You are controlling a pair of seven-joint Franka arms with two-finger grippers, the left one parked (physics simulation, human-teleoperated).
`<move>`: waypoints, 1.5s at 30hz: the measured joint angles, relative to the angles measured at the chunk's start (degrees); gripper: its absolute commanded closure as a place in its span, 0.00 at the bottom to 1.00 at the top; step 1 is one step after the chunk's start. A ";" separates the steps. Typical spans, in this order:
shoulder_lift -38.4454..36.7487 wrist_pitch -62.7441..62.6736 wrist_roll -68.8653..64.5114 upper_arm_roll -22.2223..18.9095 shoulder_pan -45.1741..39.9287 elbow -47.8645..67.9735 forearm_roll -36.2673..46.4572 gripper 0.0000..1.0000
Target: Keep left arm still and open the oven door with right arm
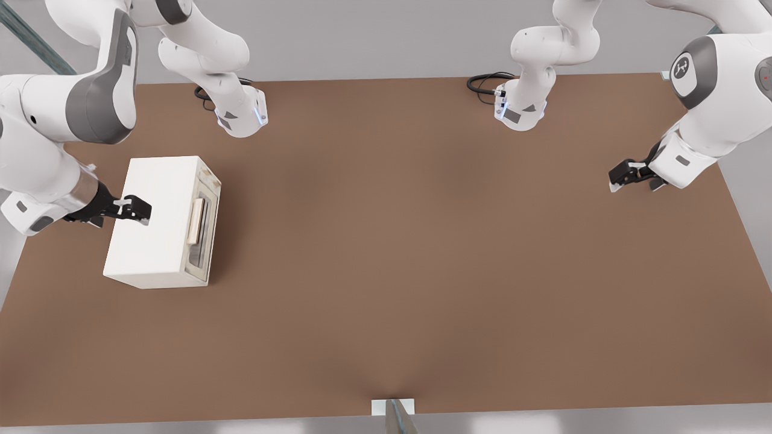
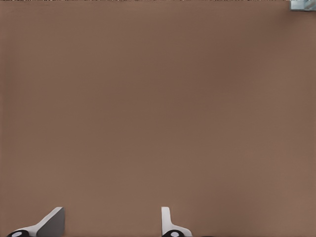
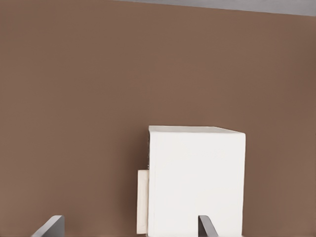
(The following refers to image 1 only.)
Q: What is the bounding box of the white oven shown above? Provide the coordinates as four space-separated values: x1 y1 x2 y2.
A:
103 156 223 291

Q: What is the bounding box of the glass oven door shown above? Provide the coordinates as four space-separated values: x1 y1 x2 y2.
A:
183 168 223 288

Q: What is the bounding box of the pale oven door handle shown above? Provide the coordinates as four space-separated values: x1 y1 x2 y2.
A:
186 198 205 245

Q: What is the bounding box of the black cable loop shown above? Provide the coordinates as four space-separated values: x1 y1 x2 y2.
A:
194 77 255 113
466 72 517 107

